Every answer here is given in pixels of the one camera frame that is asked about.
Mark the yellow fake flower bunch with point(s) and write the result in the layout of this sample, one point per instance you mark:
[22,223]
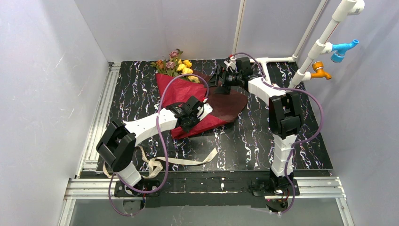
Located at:
[185,67]

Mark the orange plastic faucet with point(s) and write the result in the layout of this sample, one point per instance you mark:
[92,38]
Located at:
[319,71]

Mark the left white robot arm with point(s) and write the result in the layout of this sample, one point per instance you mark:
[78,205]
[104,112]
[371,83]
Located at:
[117,144]

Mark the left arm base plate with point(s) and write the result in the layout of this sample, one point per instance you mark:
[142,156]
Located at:
[121,190]

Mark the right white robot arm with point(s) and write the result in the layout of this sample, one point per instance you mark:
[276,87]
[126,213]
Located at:
[285,112]

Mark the white PVC pipe frame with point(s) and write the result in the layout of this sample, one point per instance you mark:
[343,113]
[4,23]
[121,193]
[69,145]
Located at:
[321,46]

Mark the pink fake flower bunch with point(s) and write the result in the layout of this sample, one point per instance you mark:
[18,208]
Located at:
[173,66]

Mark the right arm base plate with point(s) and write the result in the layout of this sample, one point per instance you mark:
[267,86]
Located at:
[277,192]

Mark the blue plastic faucet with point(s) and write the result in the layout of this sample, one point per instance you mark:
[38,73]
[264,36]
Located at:
[339,50]

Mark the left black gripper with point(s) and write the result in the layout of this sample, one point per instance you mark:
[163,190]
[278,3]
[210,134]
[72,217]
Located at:
[193,114]

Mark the aluminium rail frame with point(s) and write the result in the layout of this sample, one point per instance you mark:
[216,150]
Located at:
[317,189]

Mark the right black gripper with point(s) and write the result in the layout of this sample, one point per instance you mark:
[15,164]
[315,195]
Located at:
[219,79]

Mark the beige ribbon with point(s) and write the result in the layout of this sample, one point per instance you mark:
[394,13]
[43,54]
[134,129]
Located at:
[155,166]

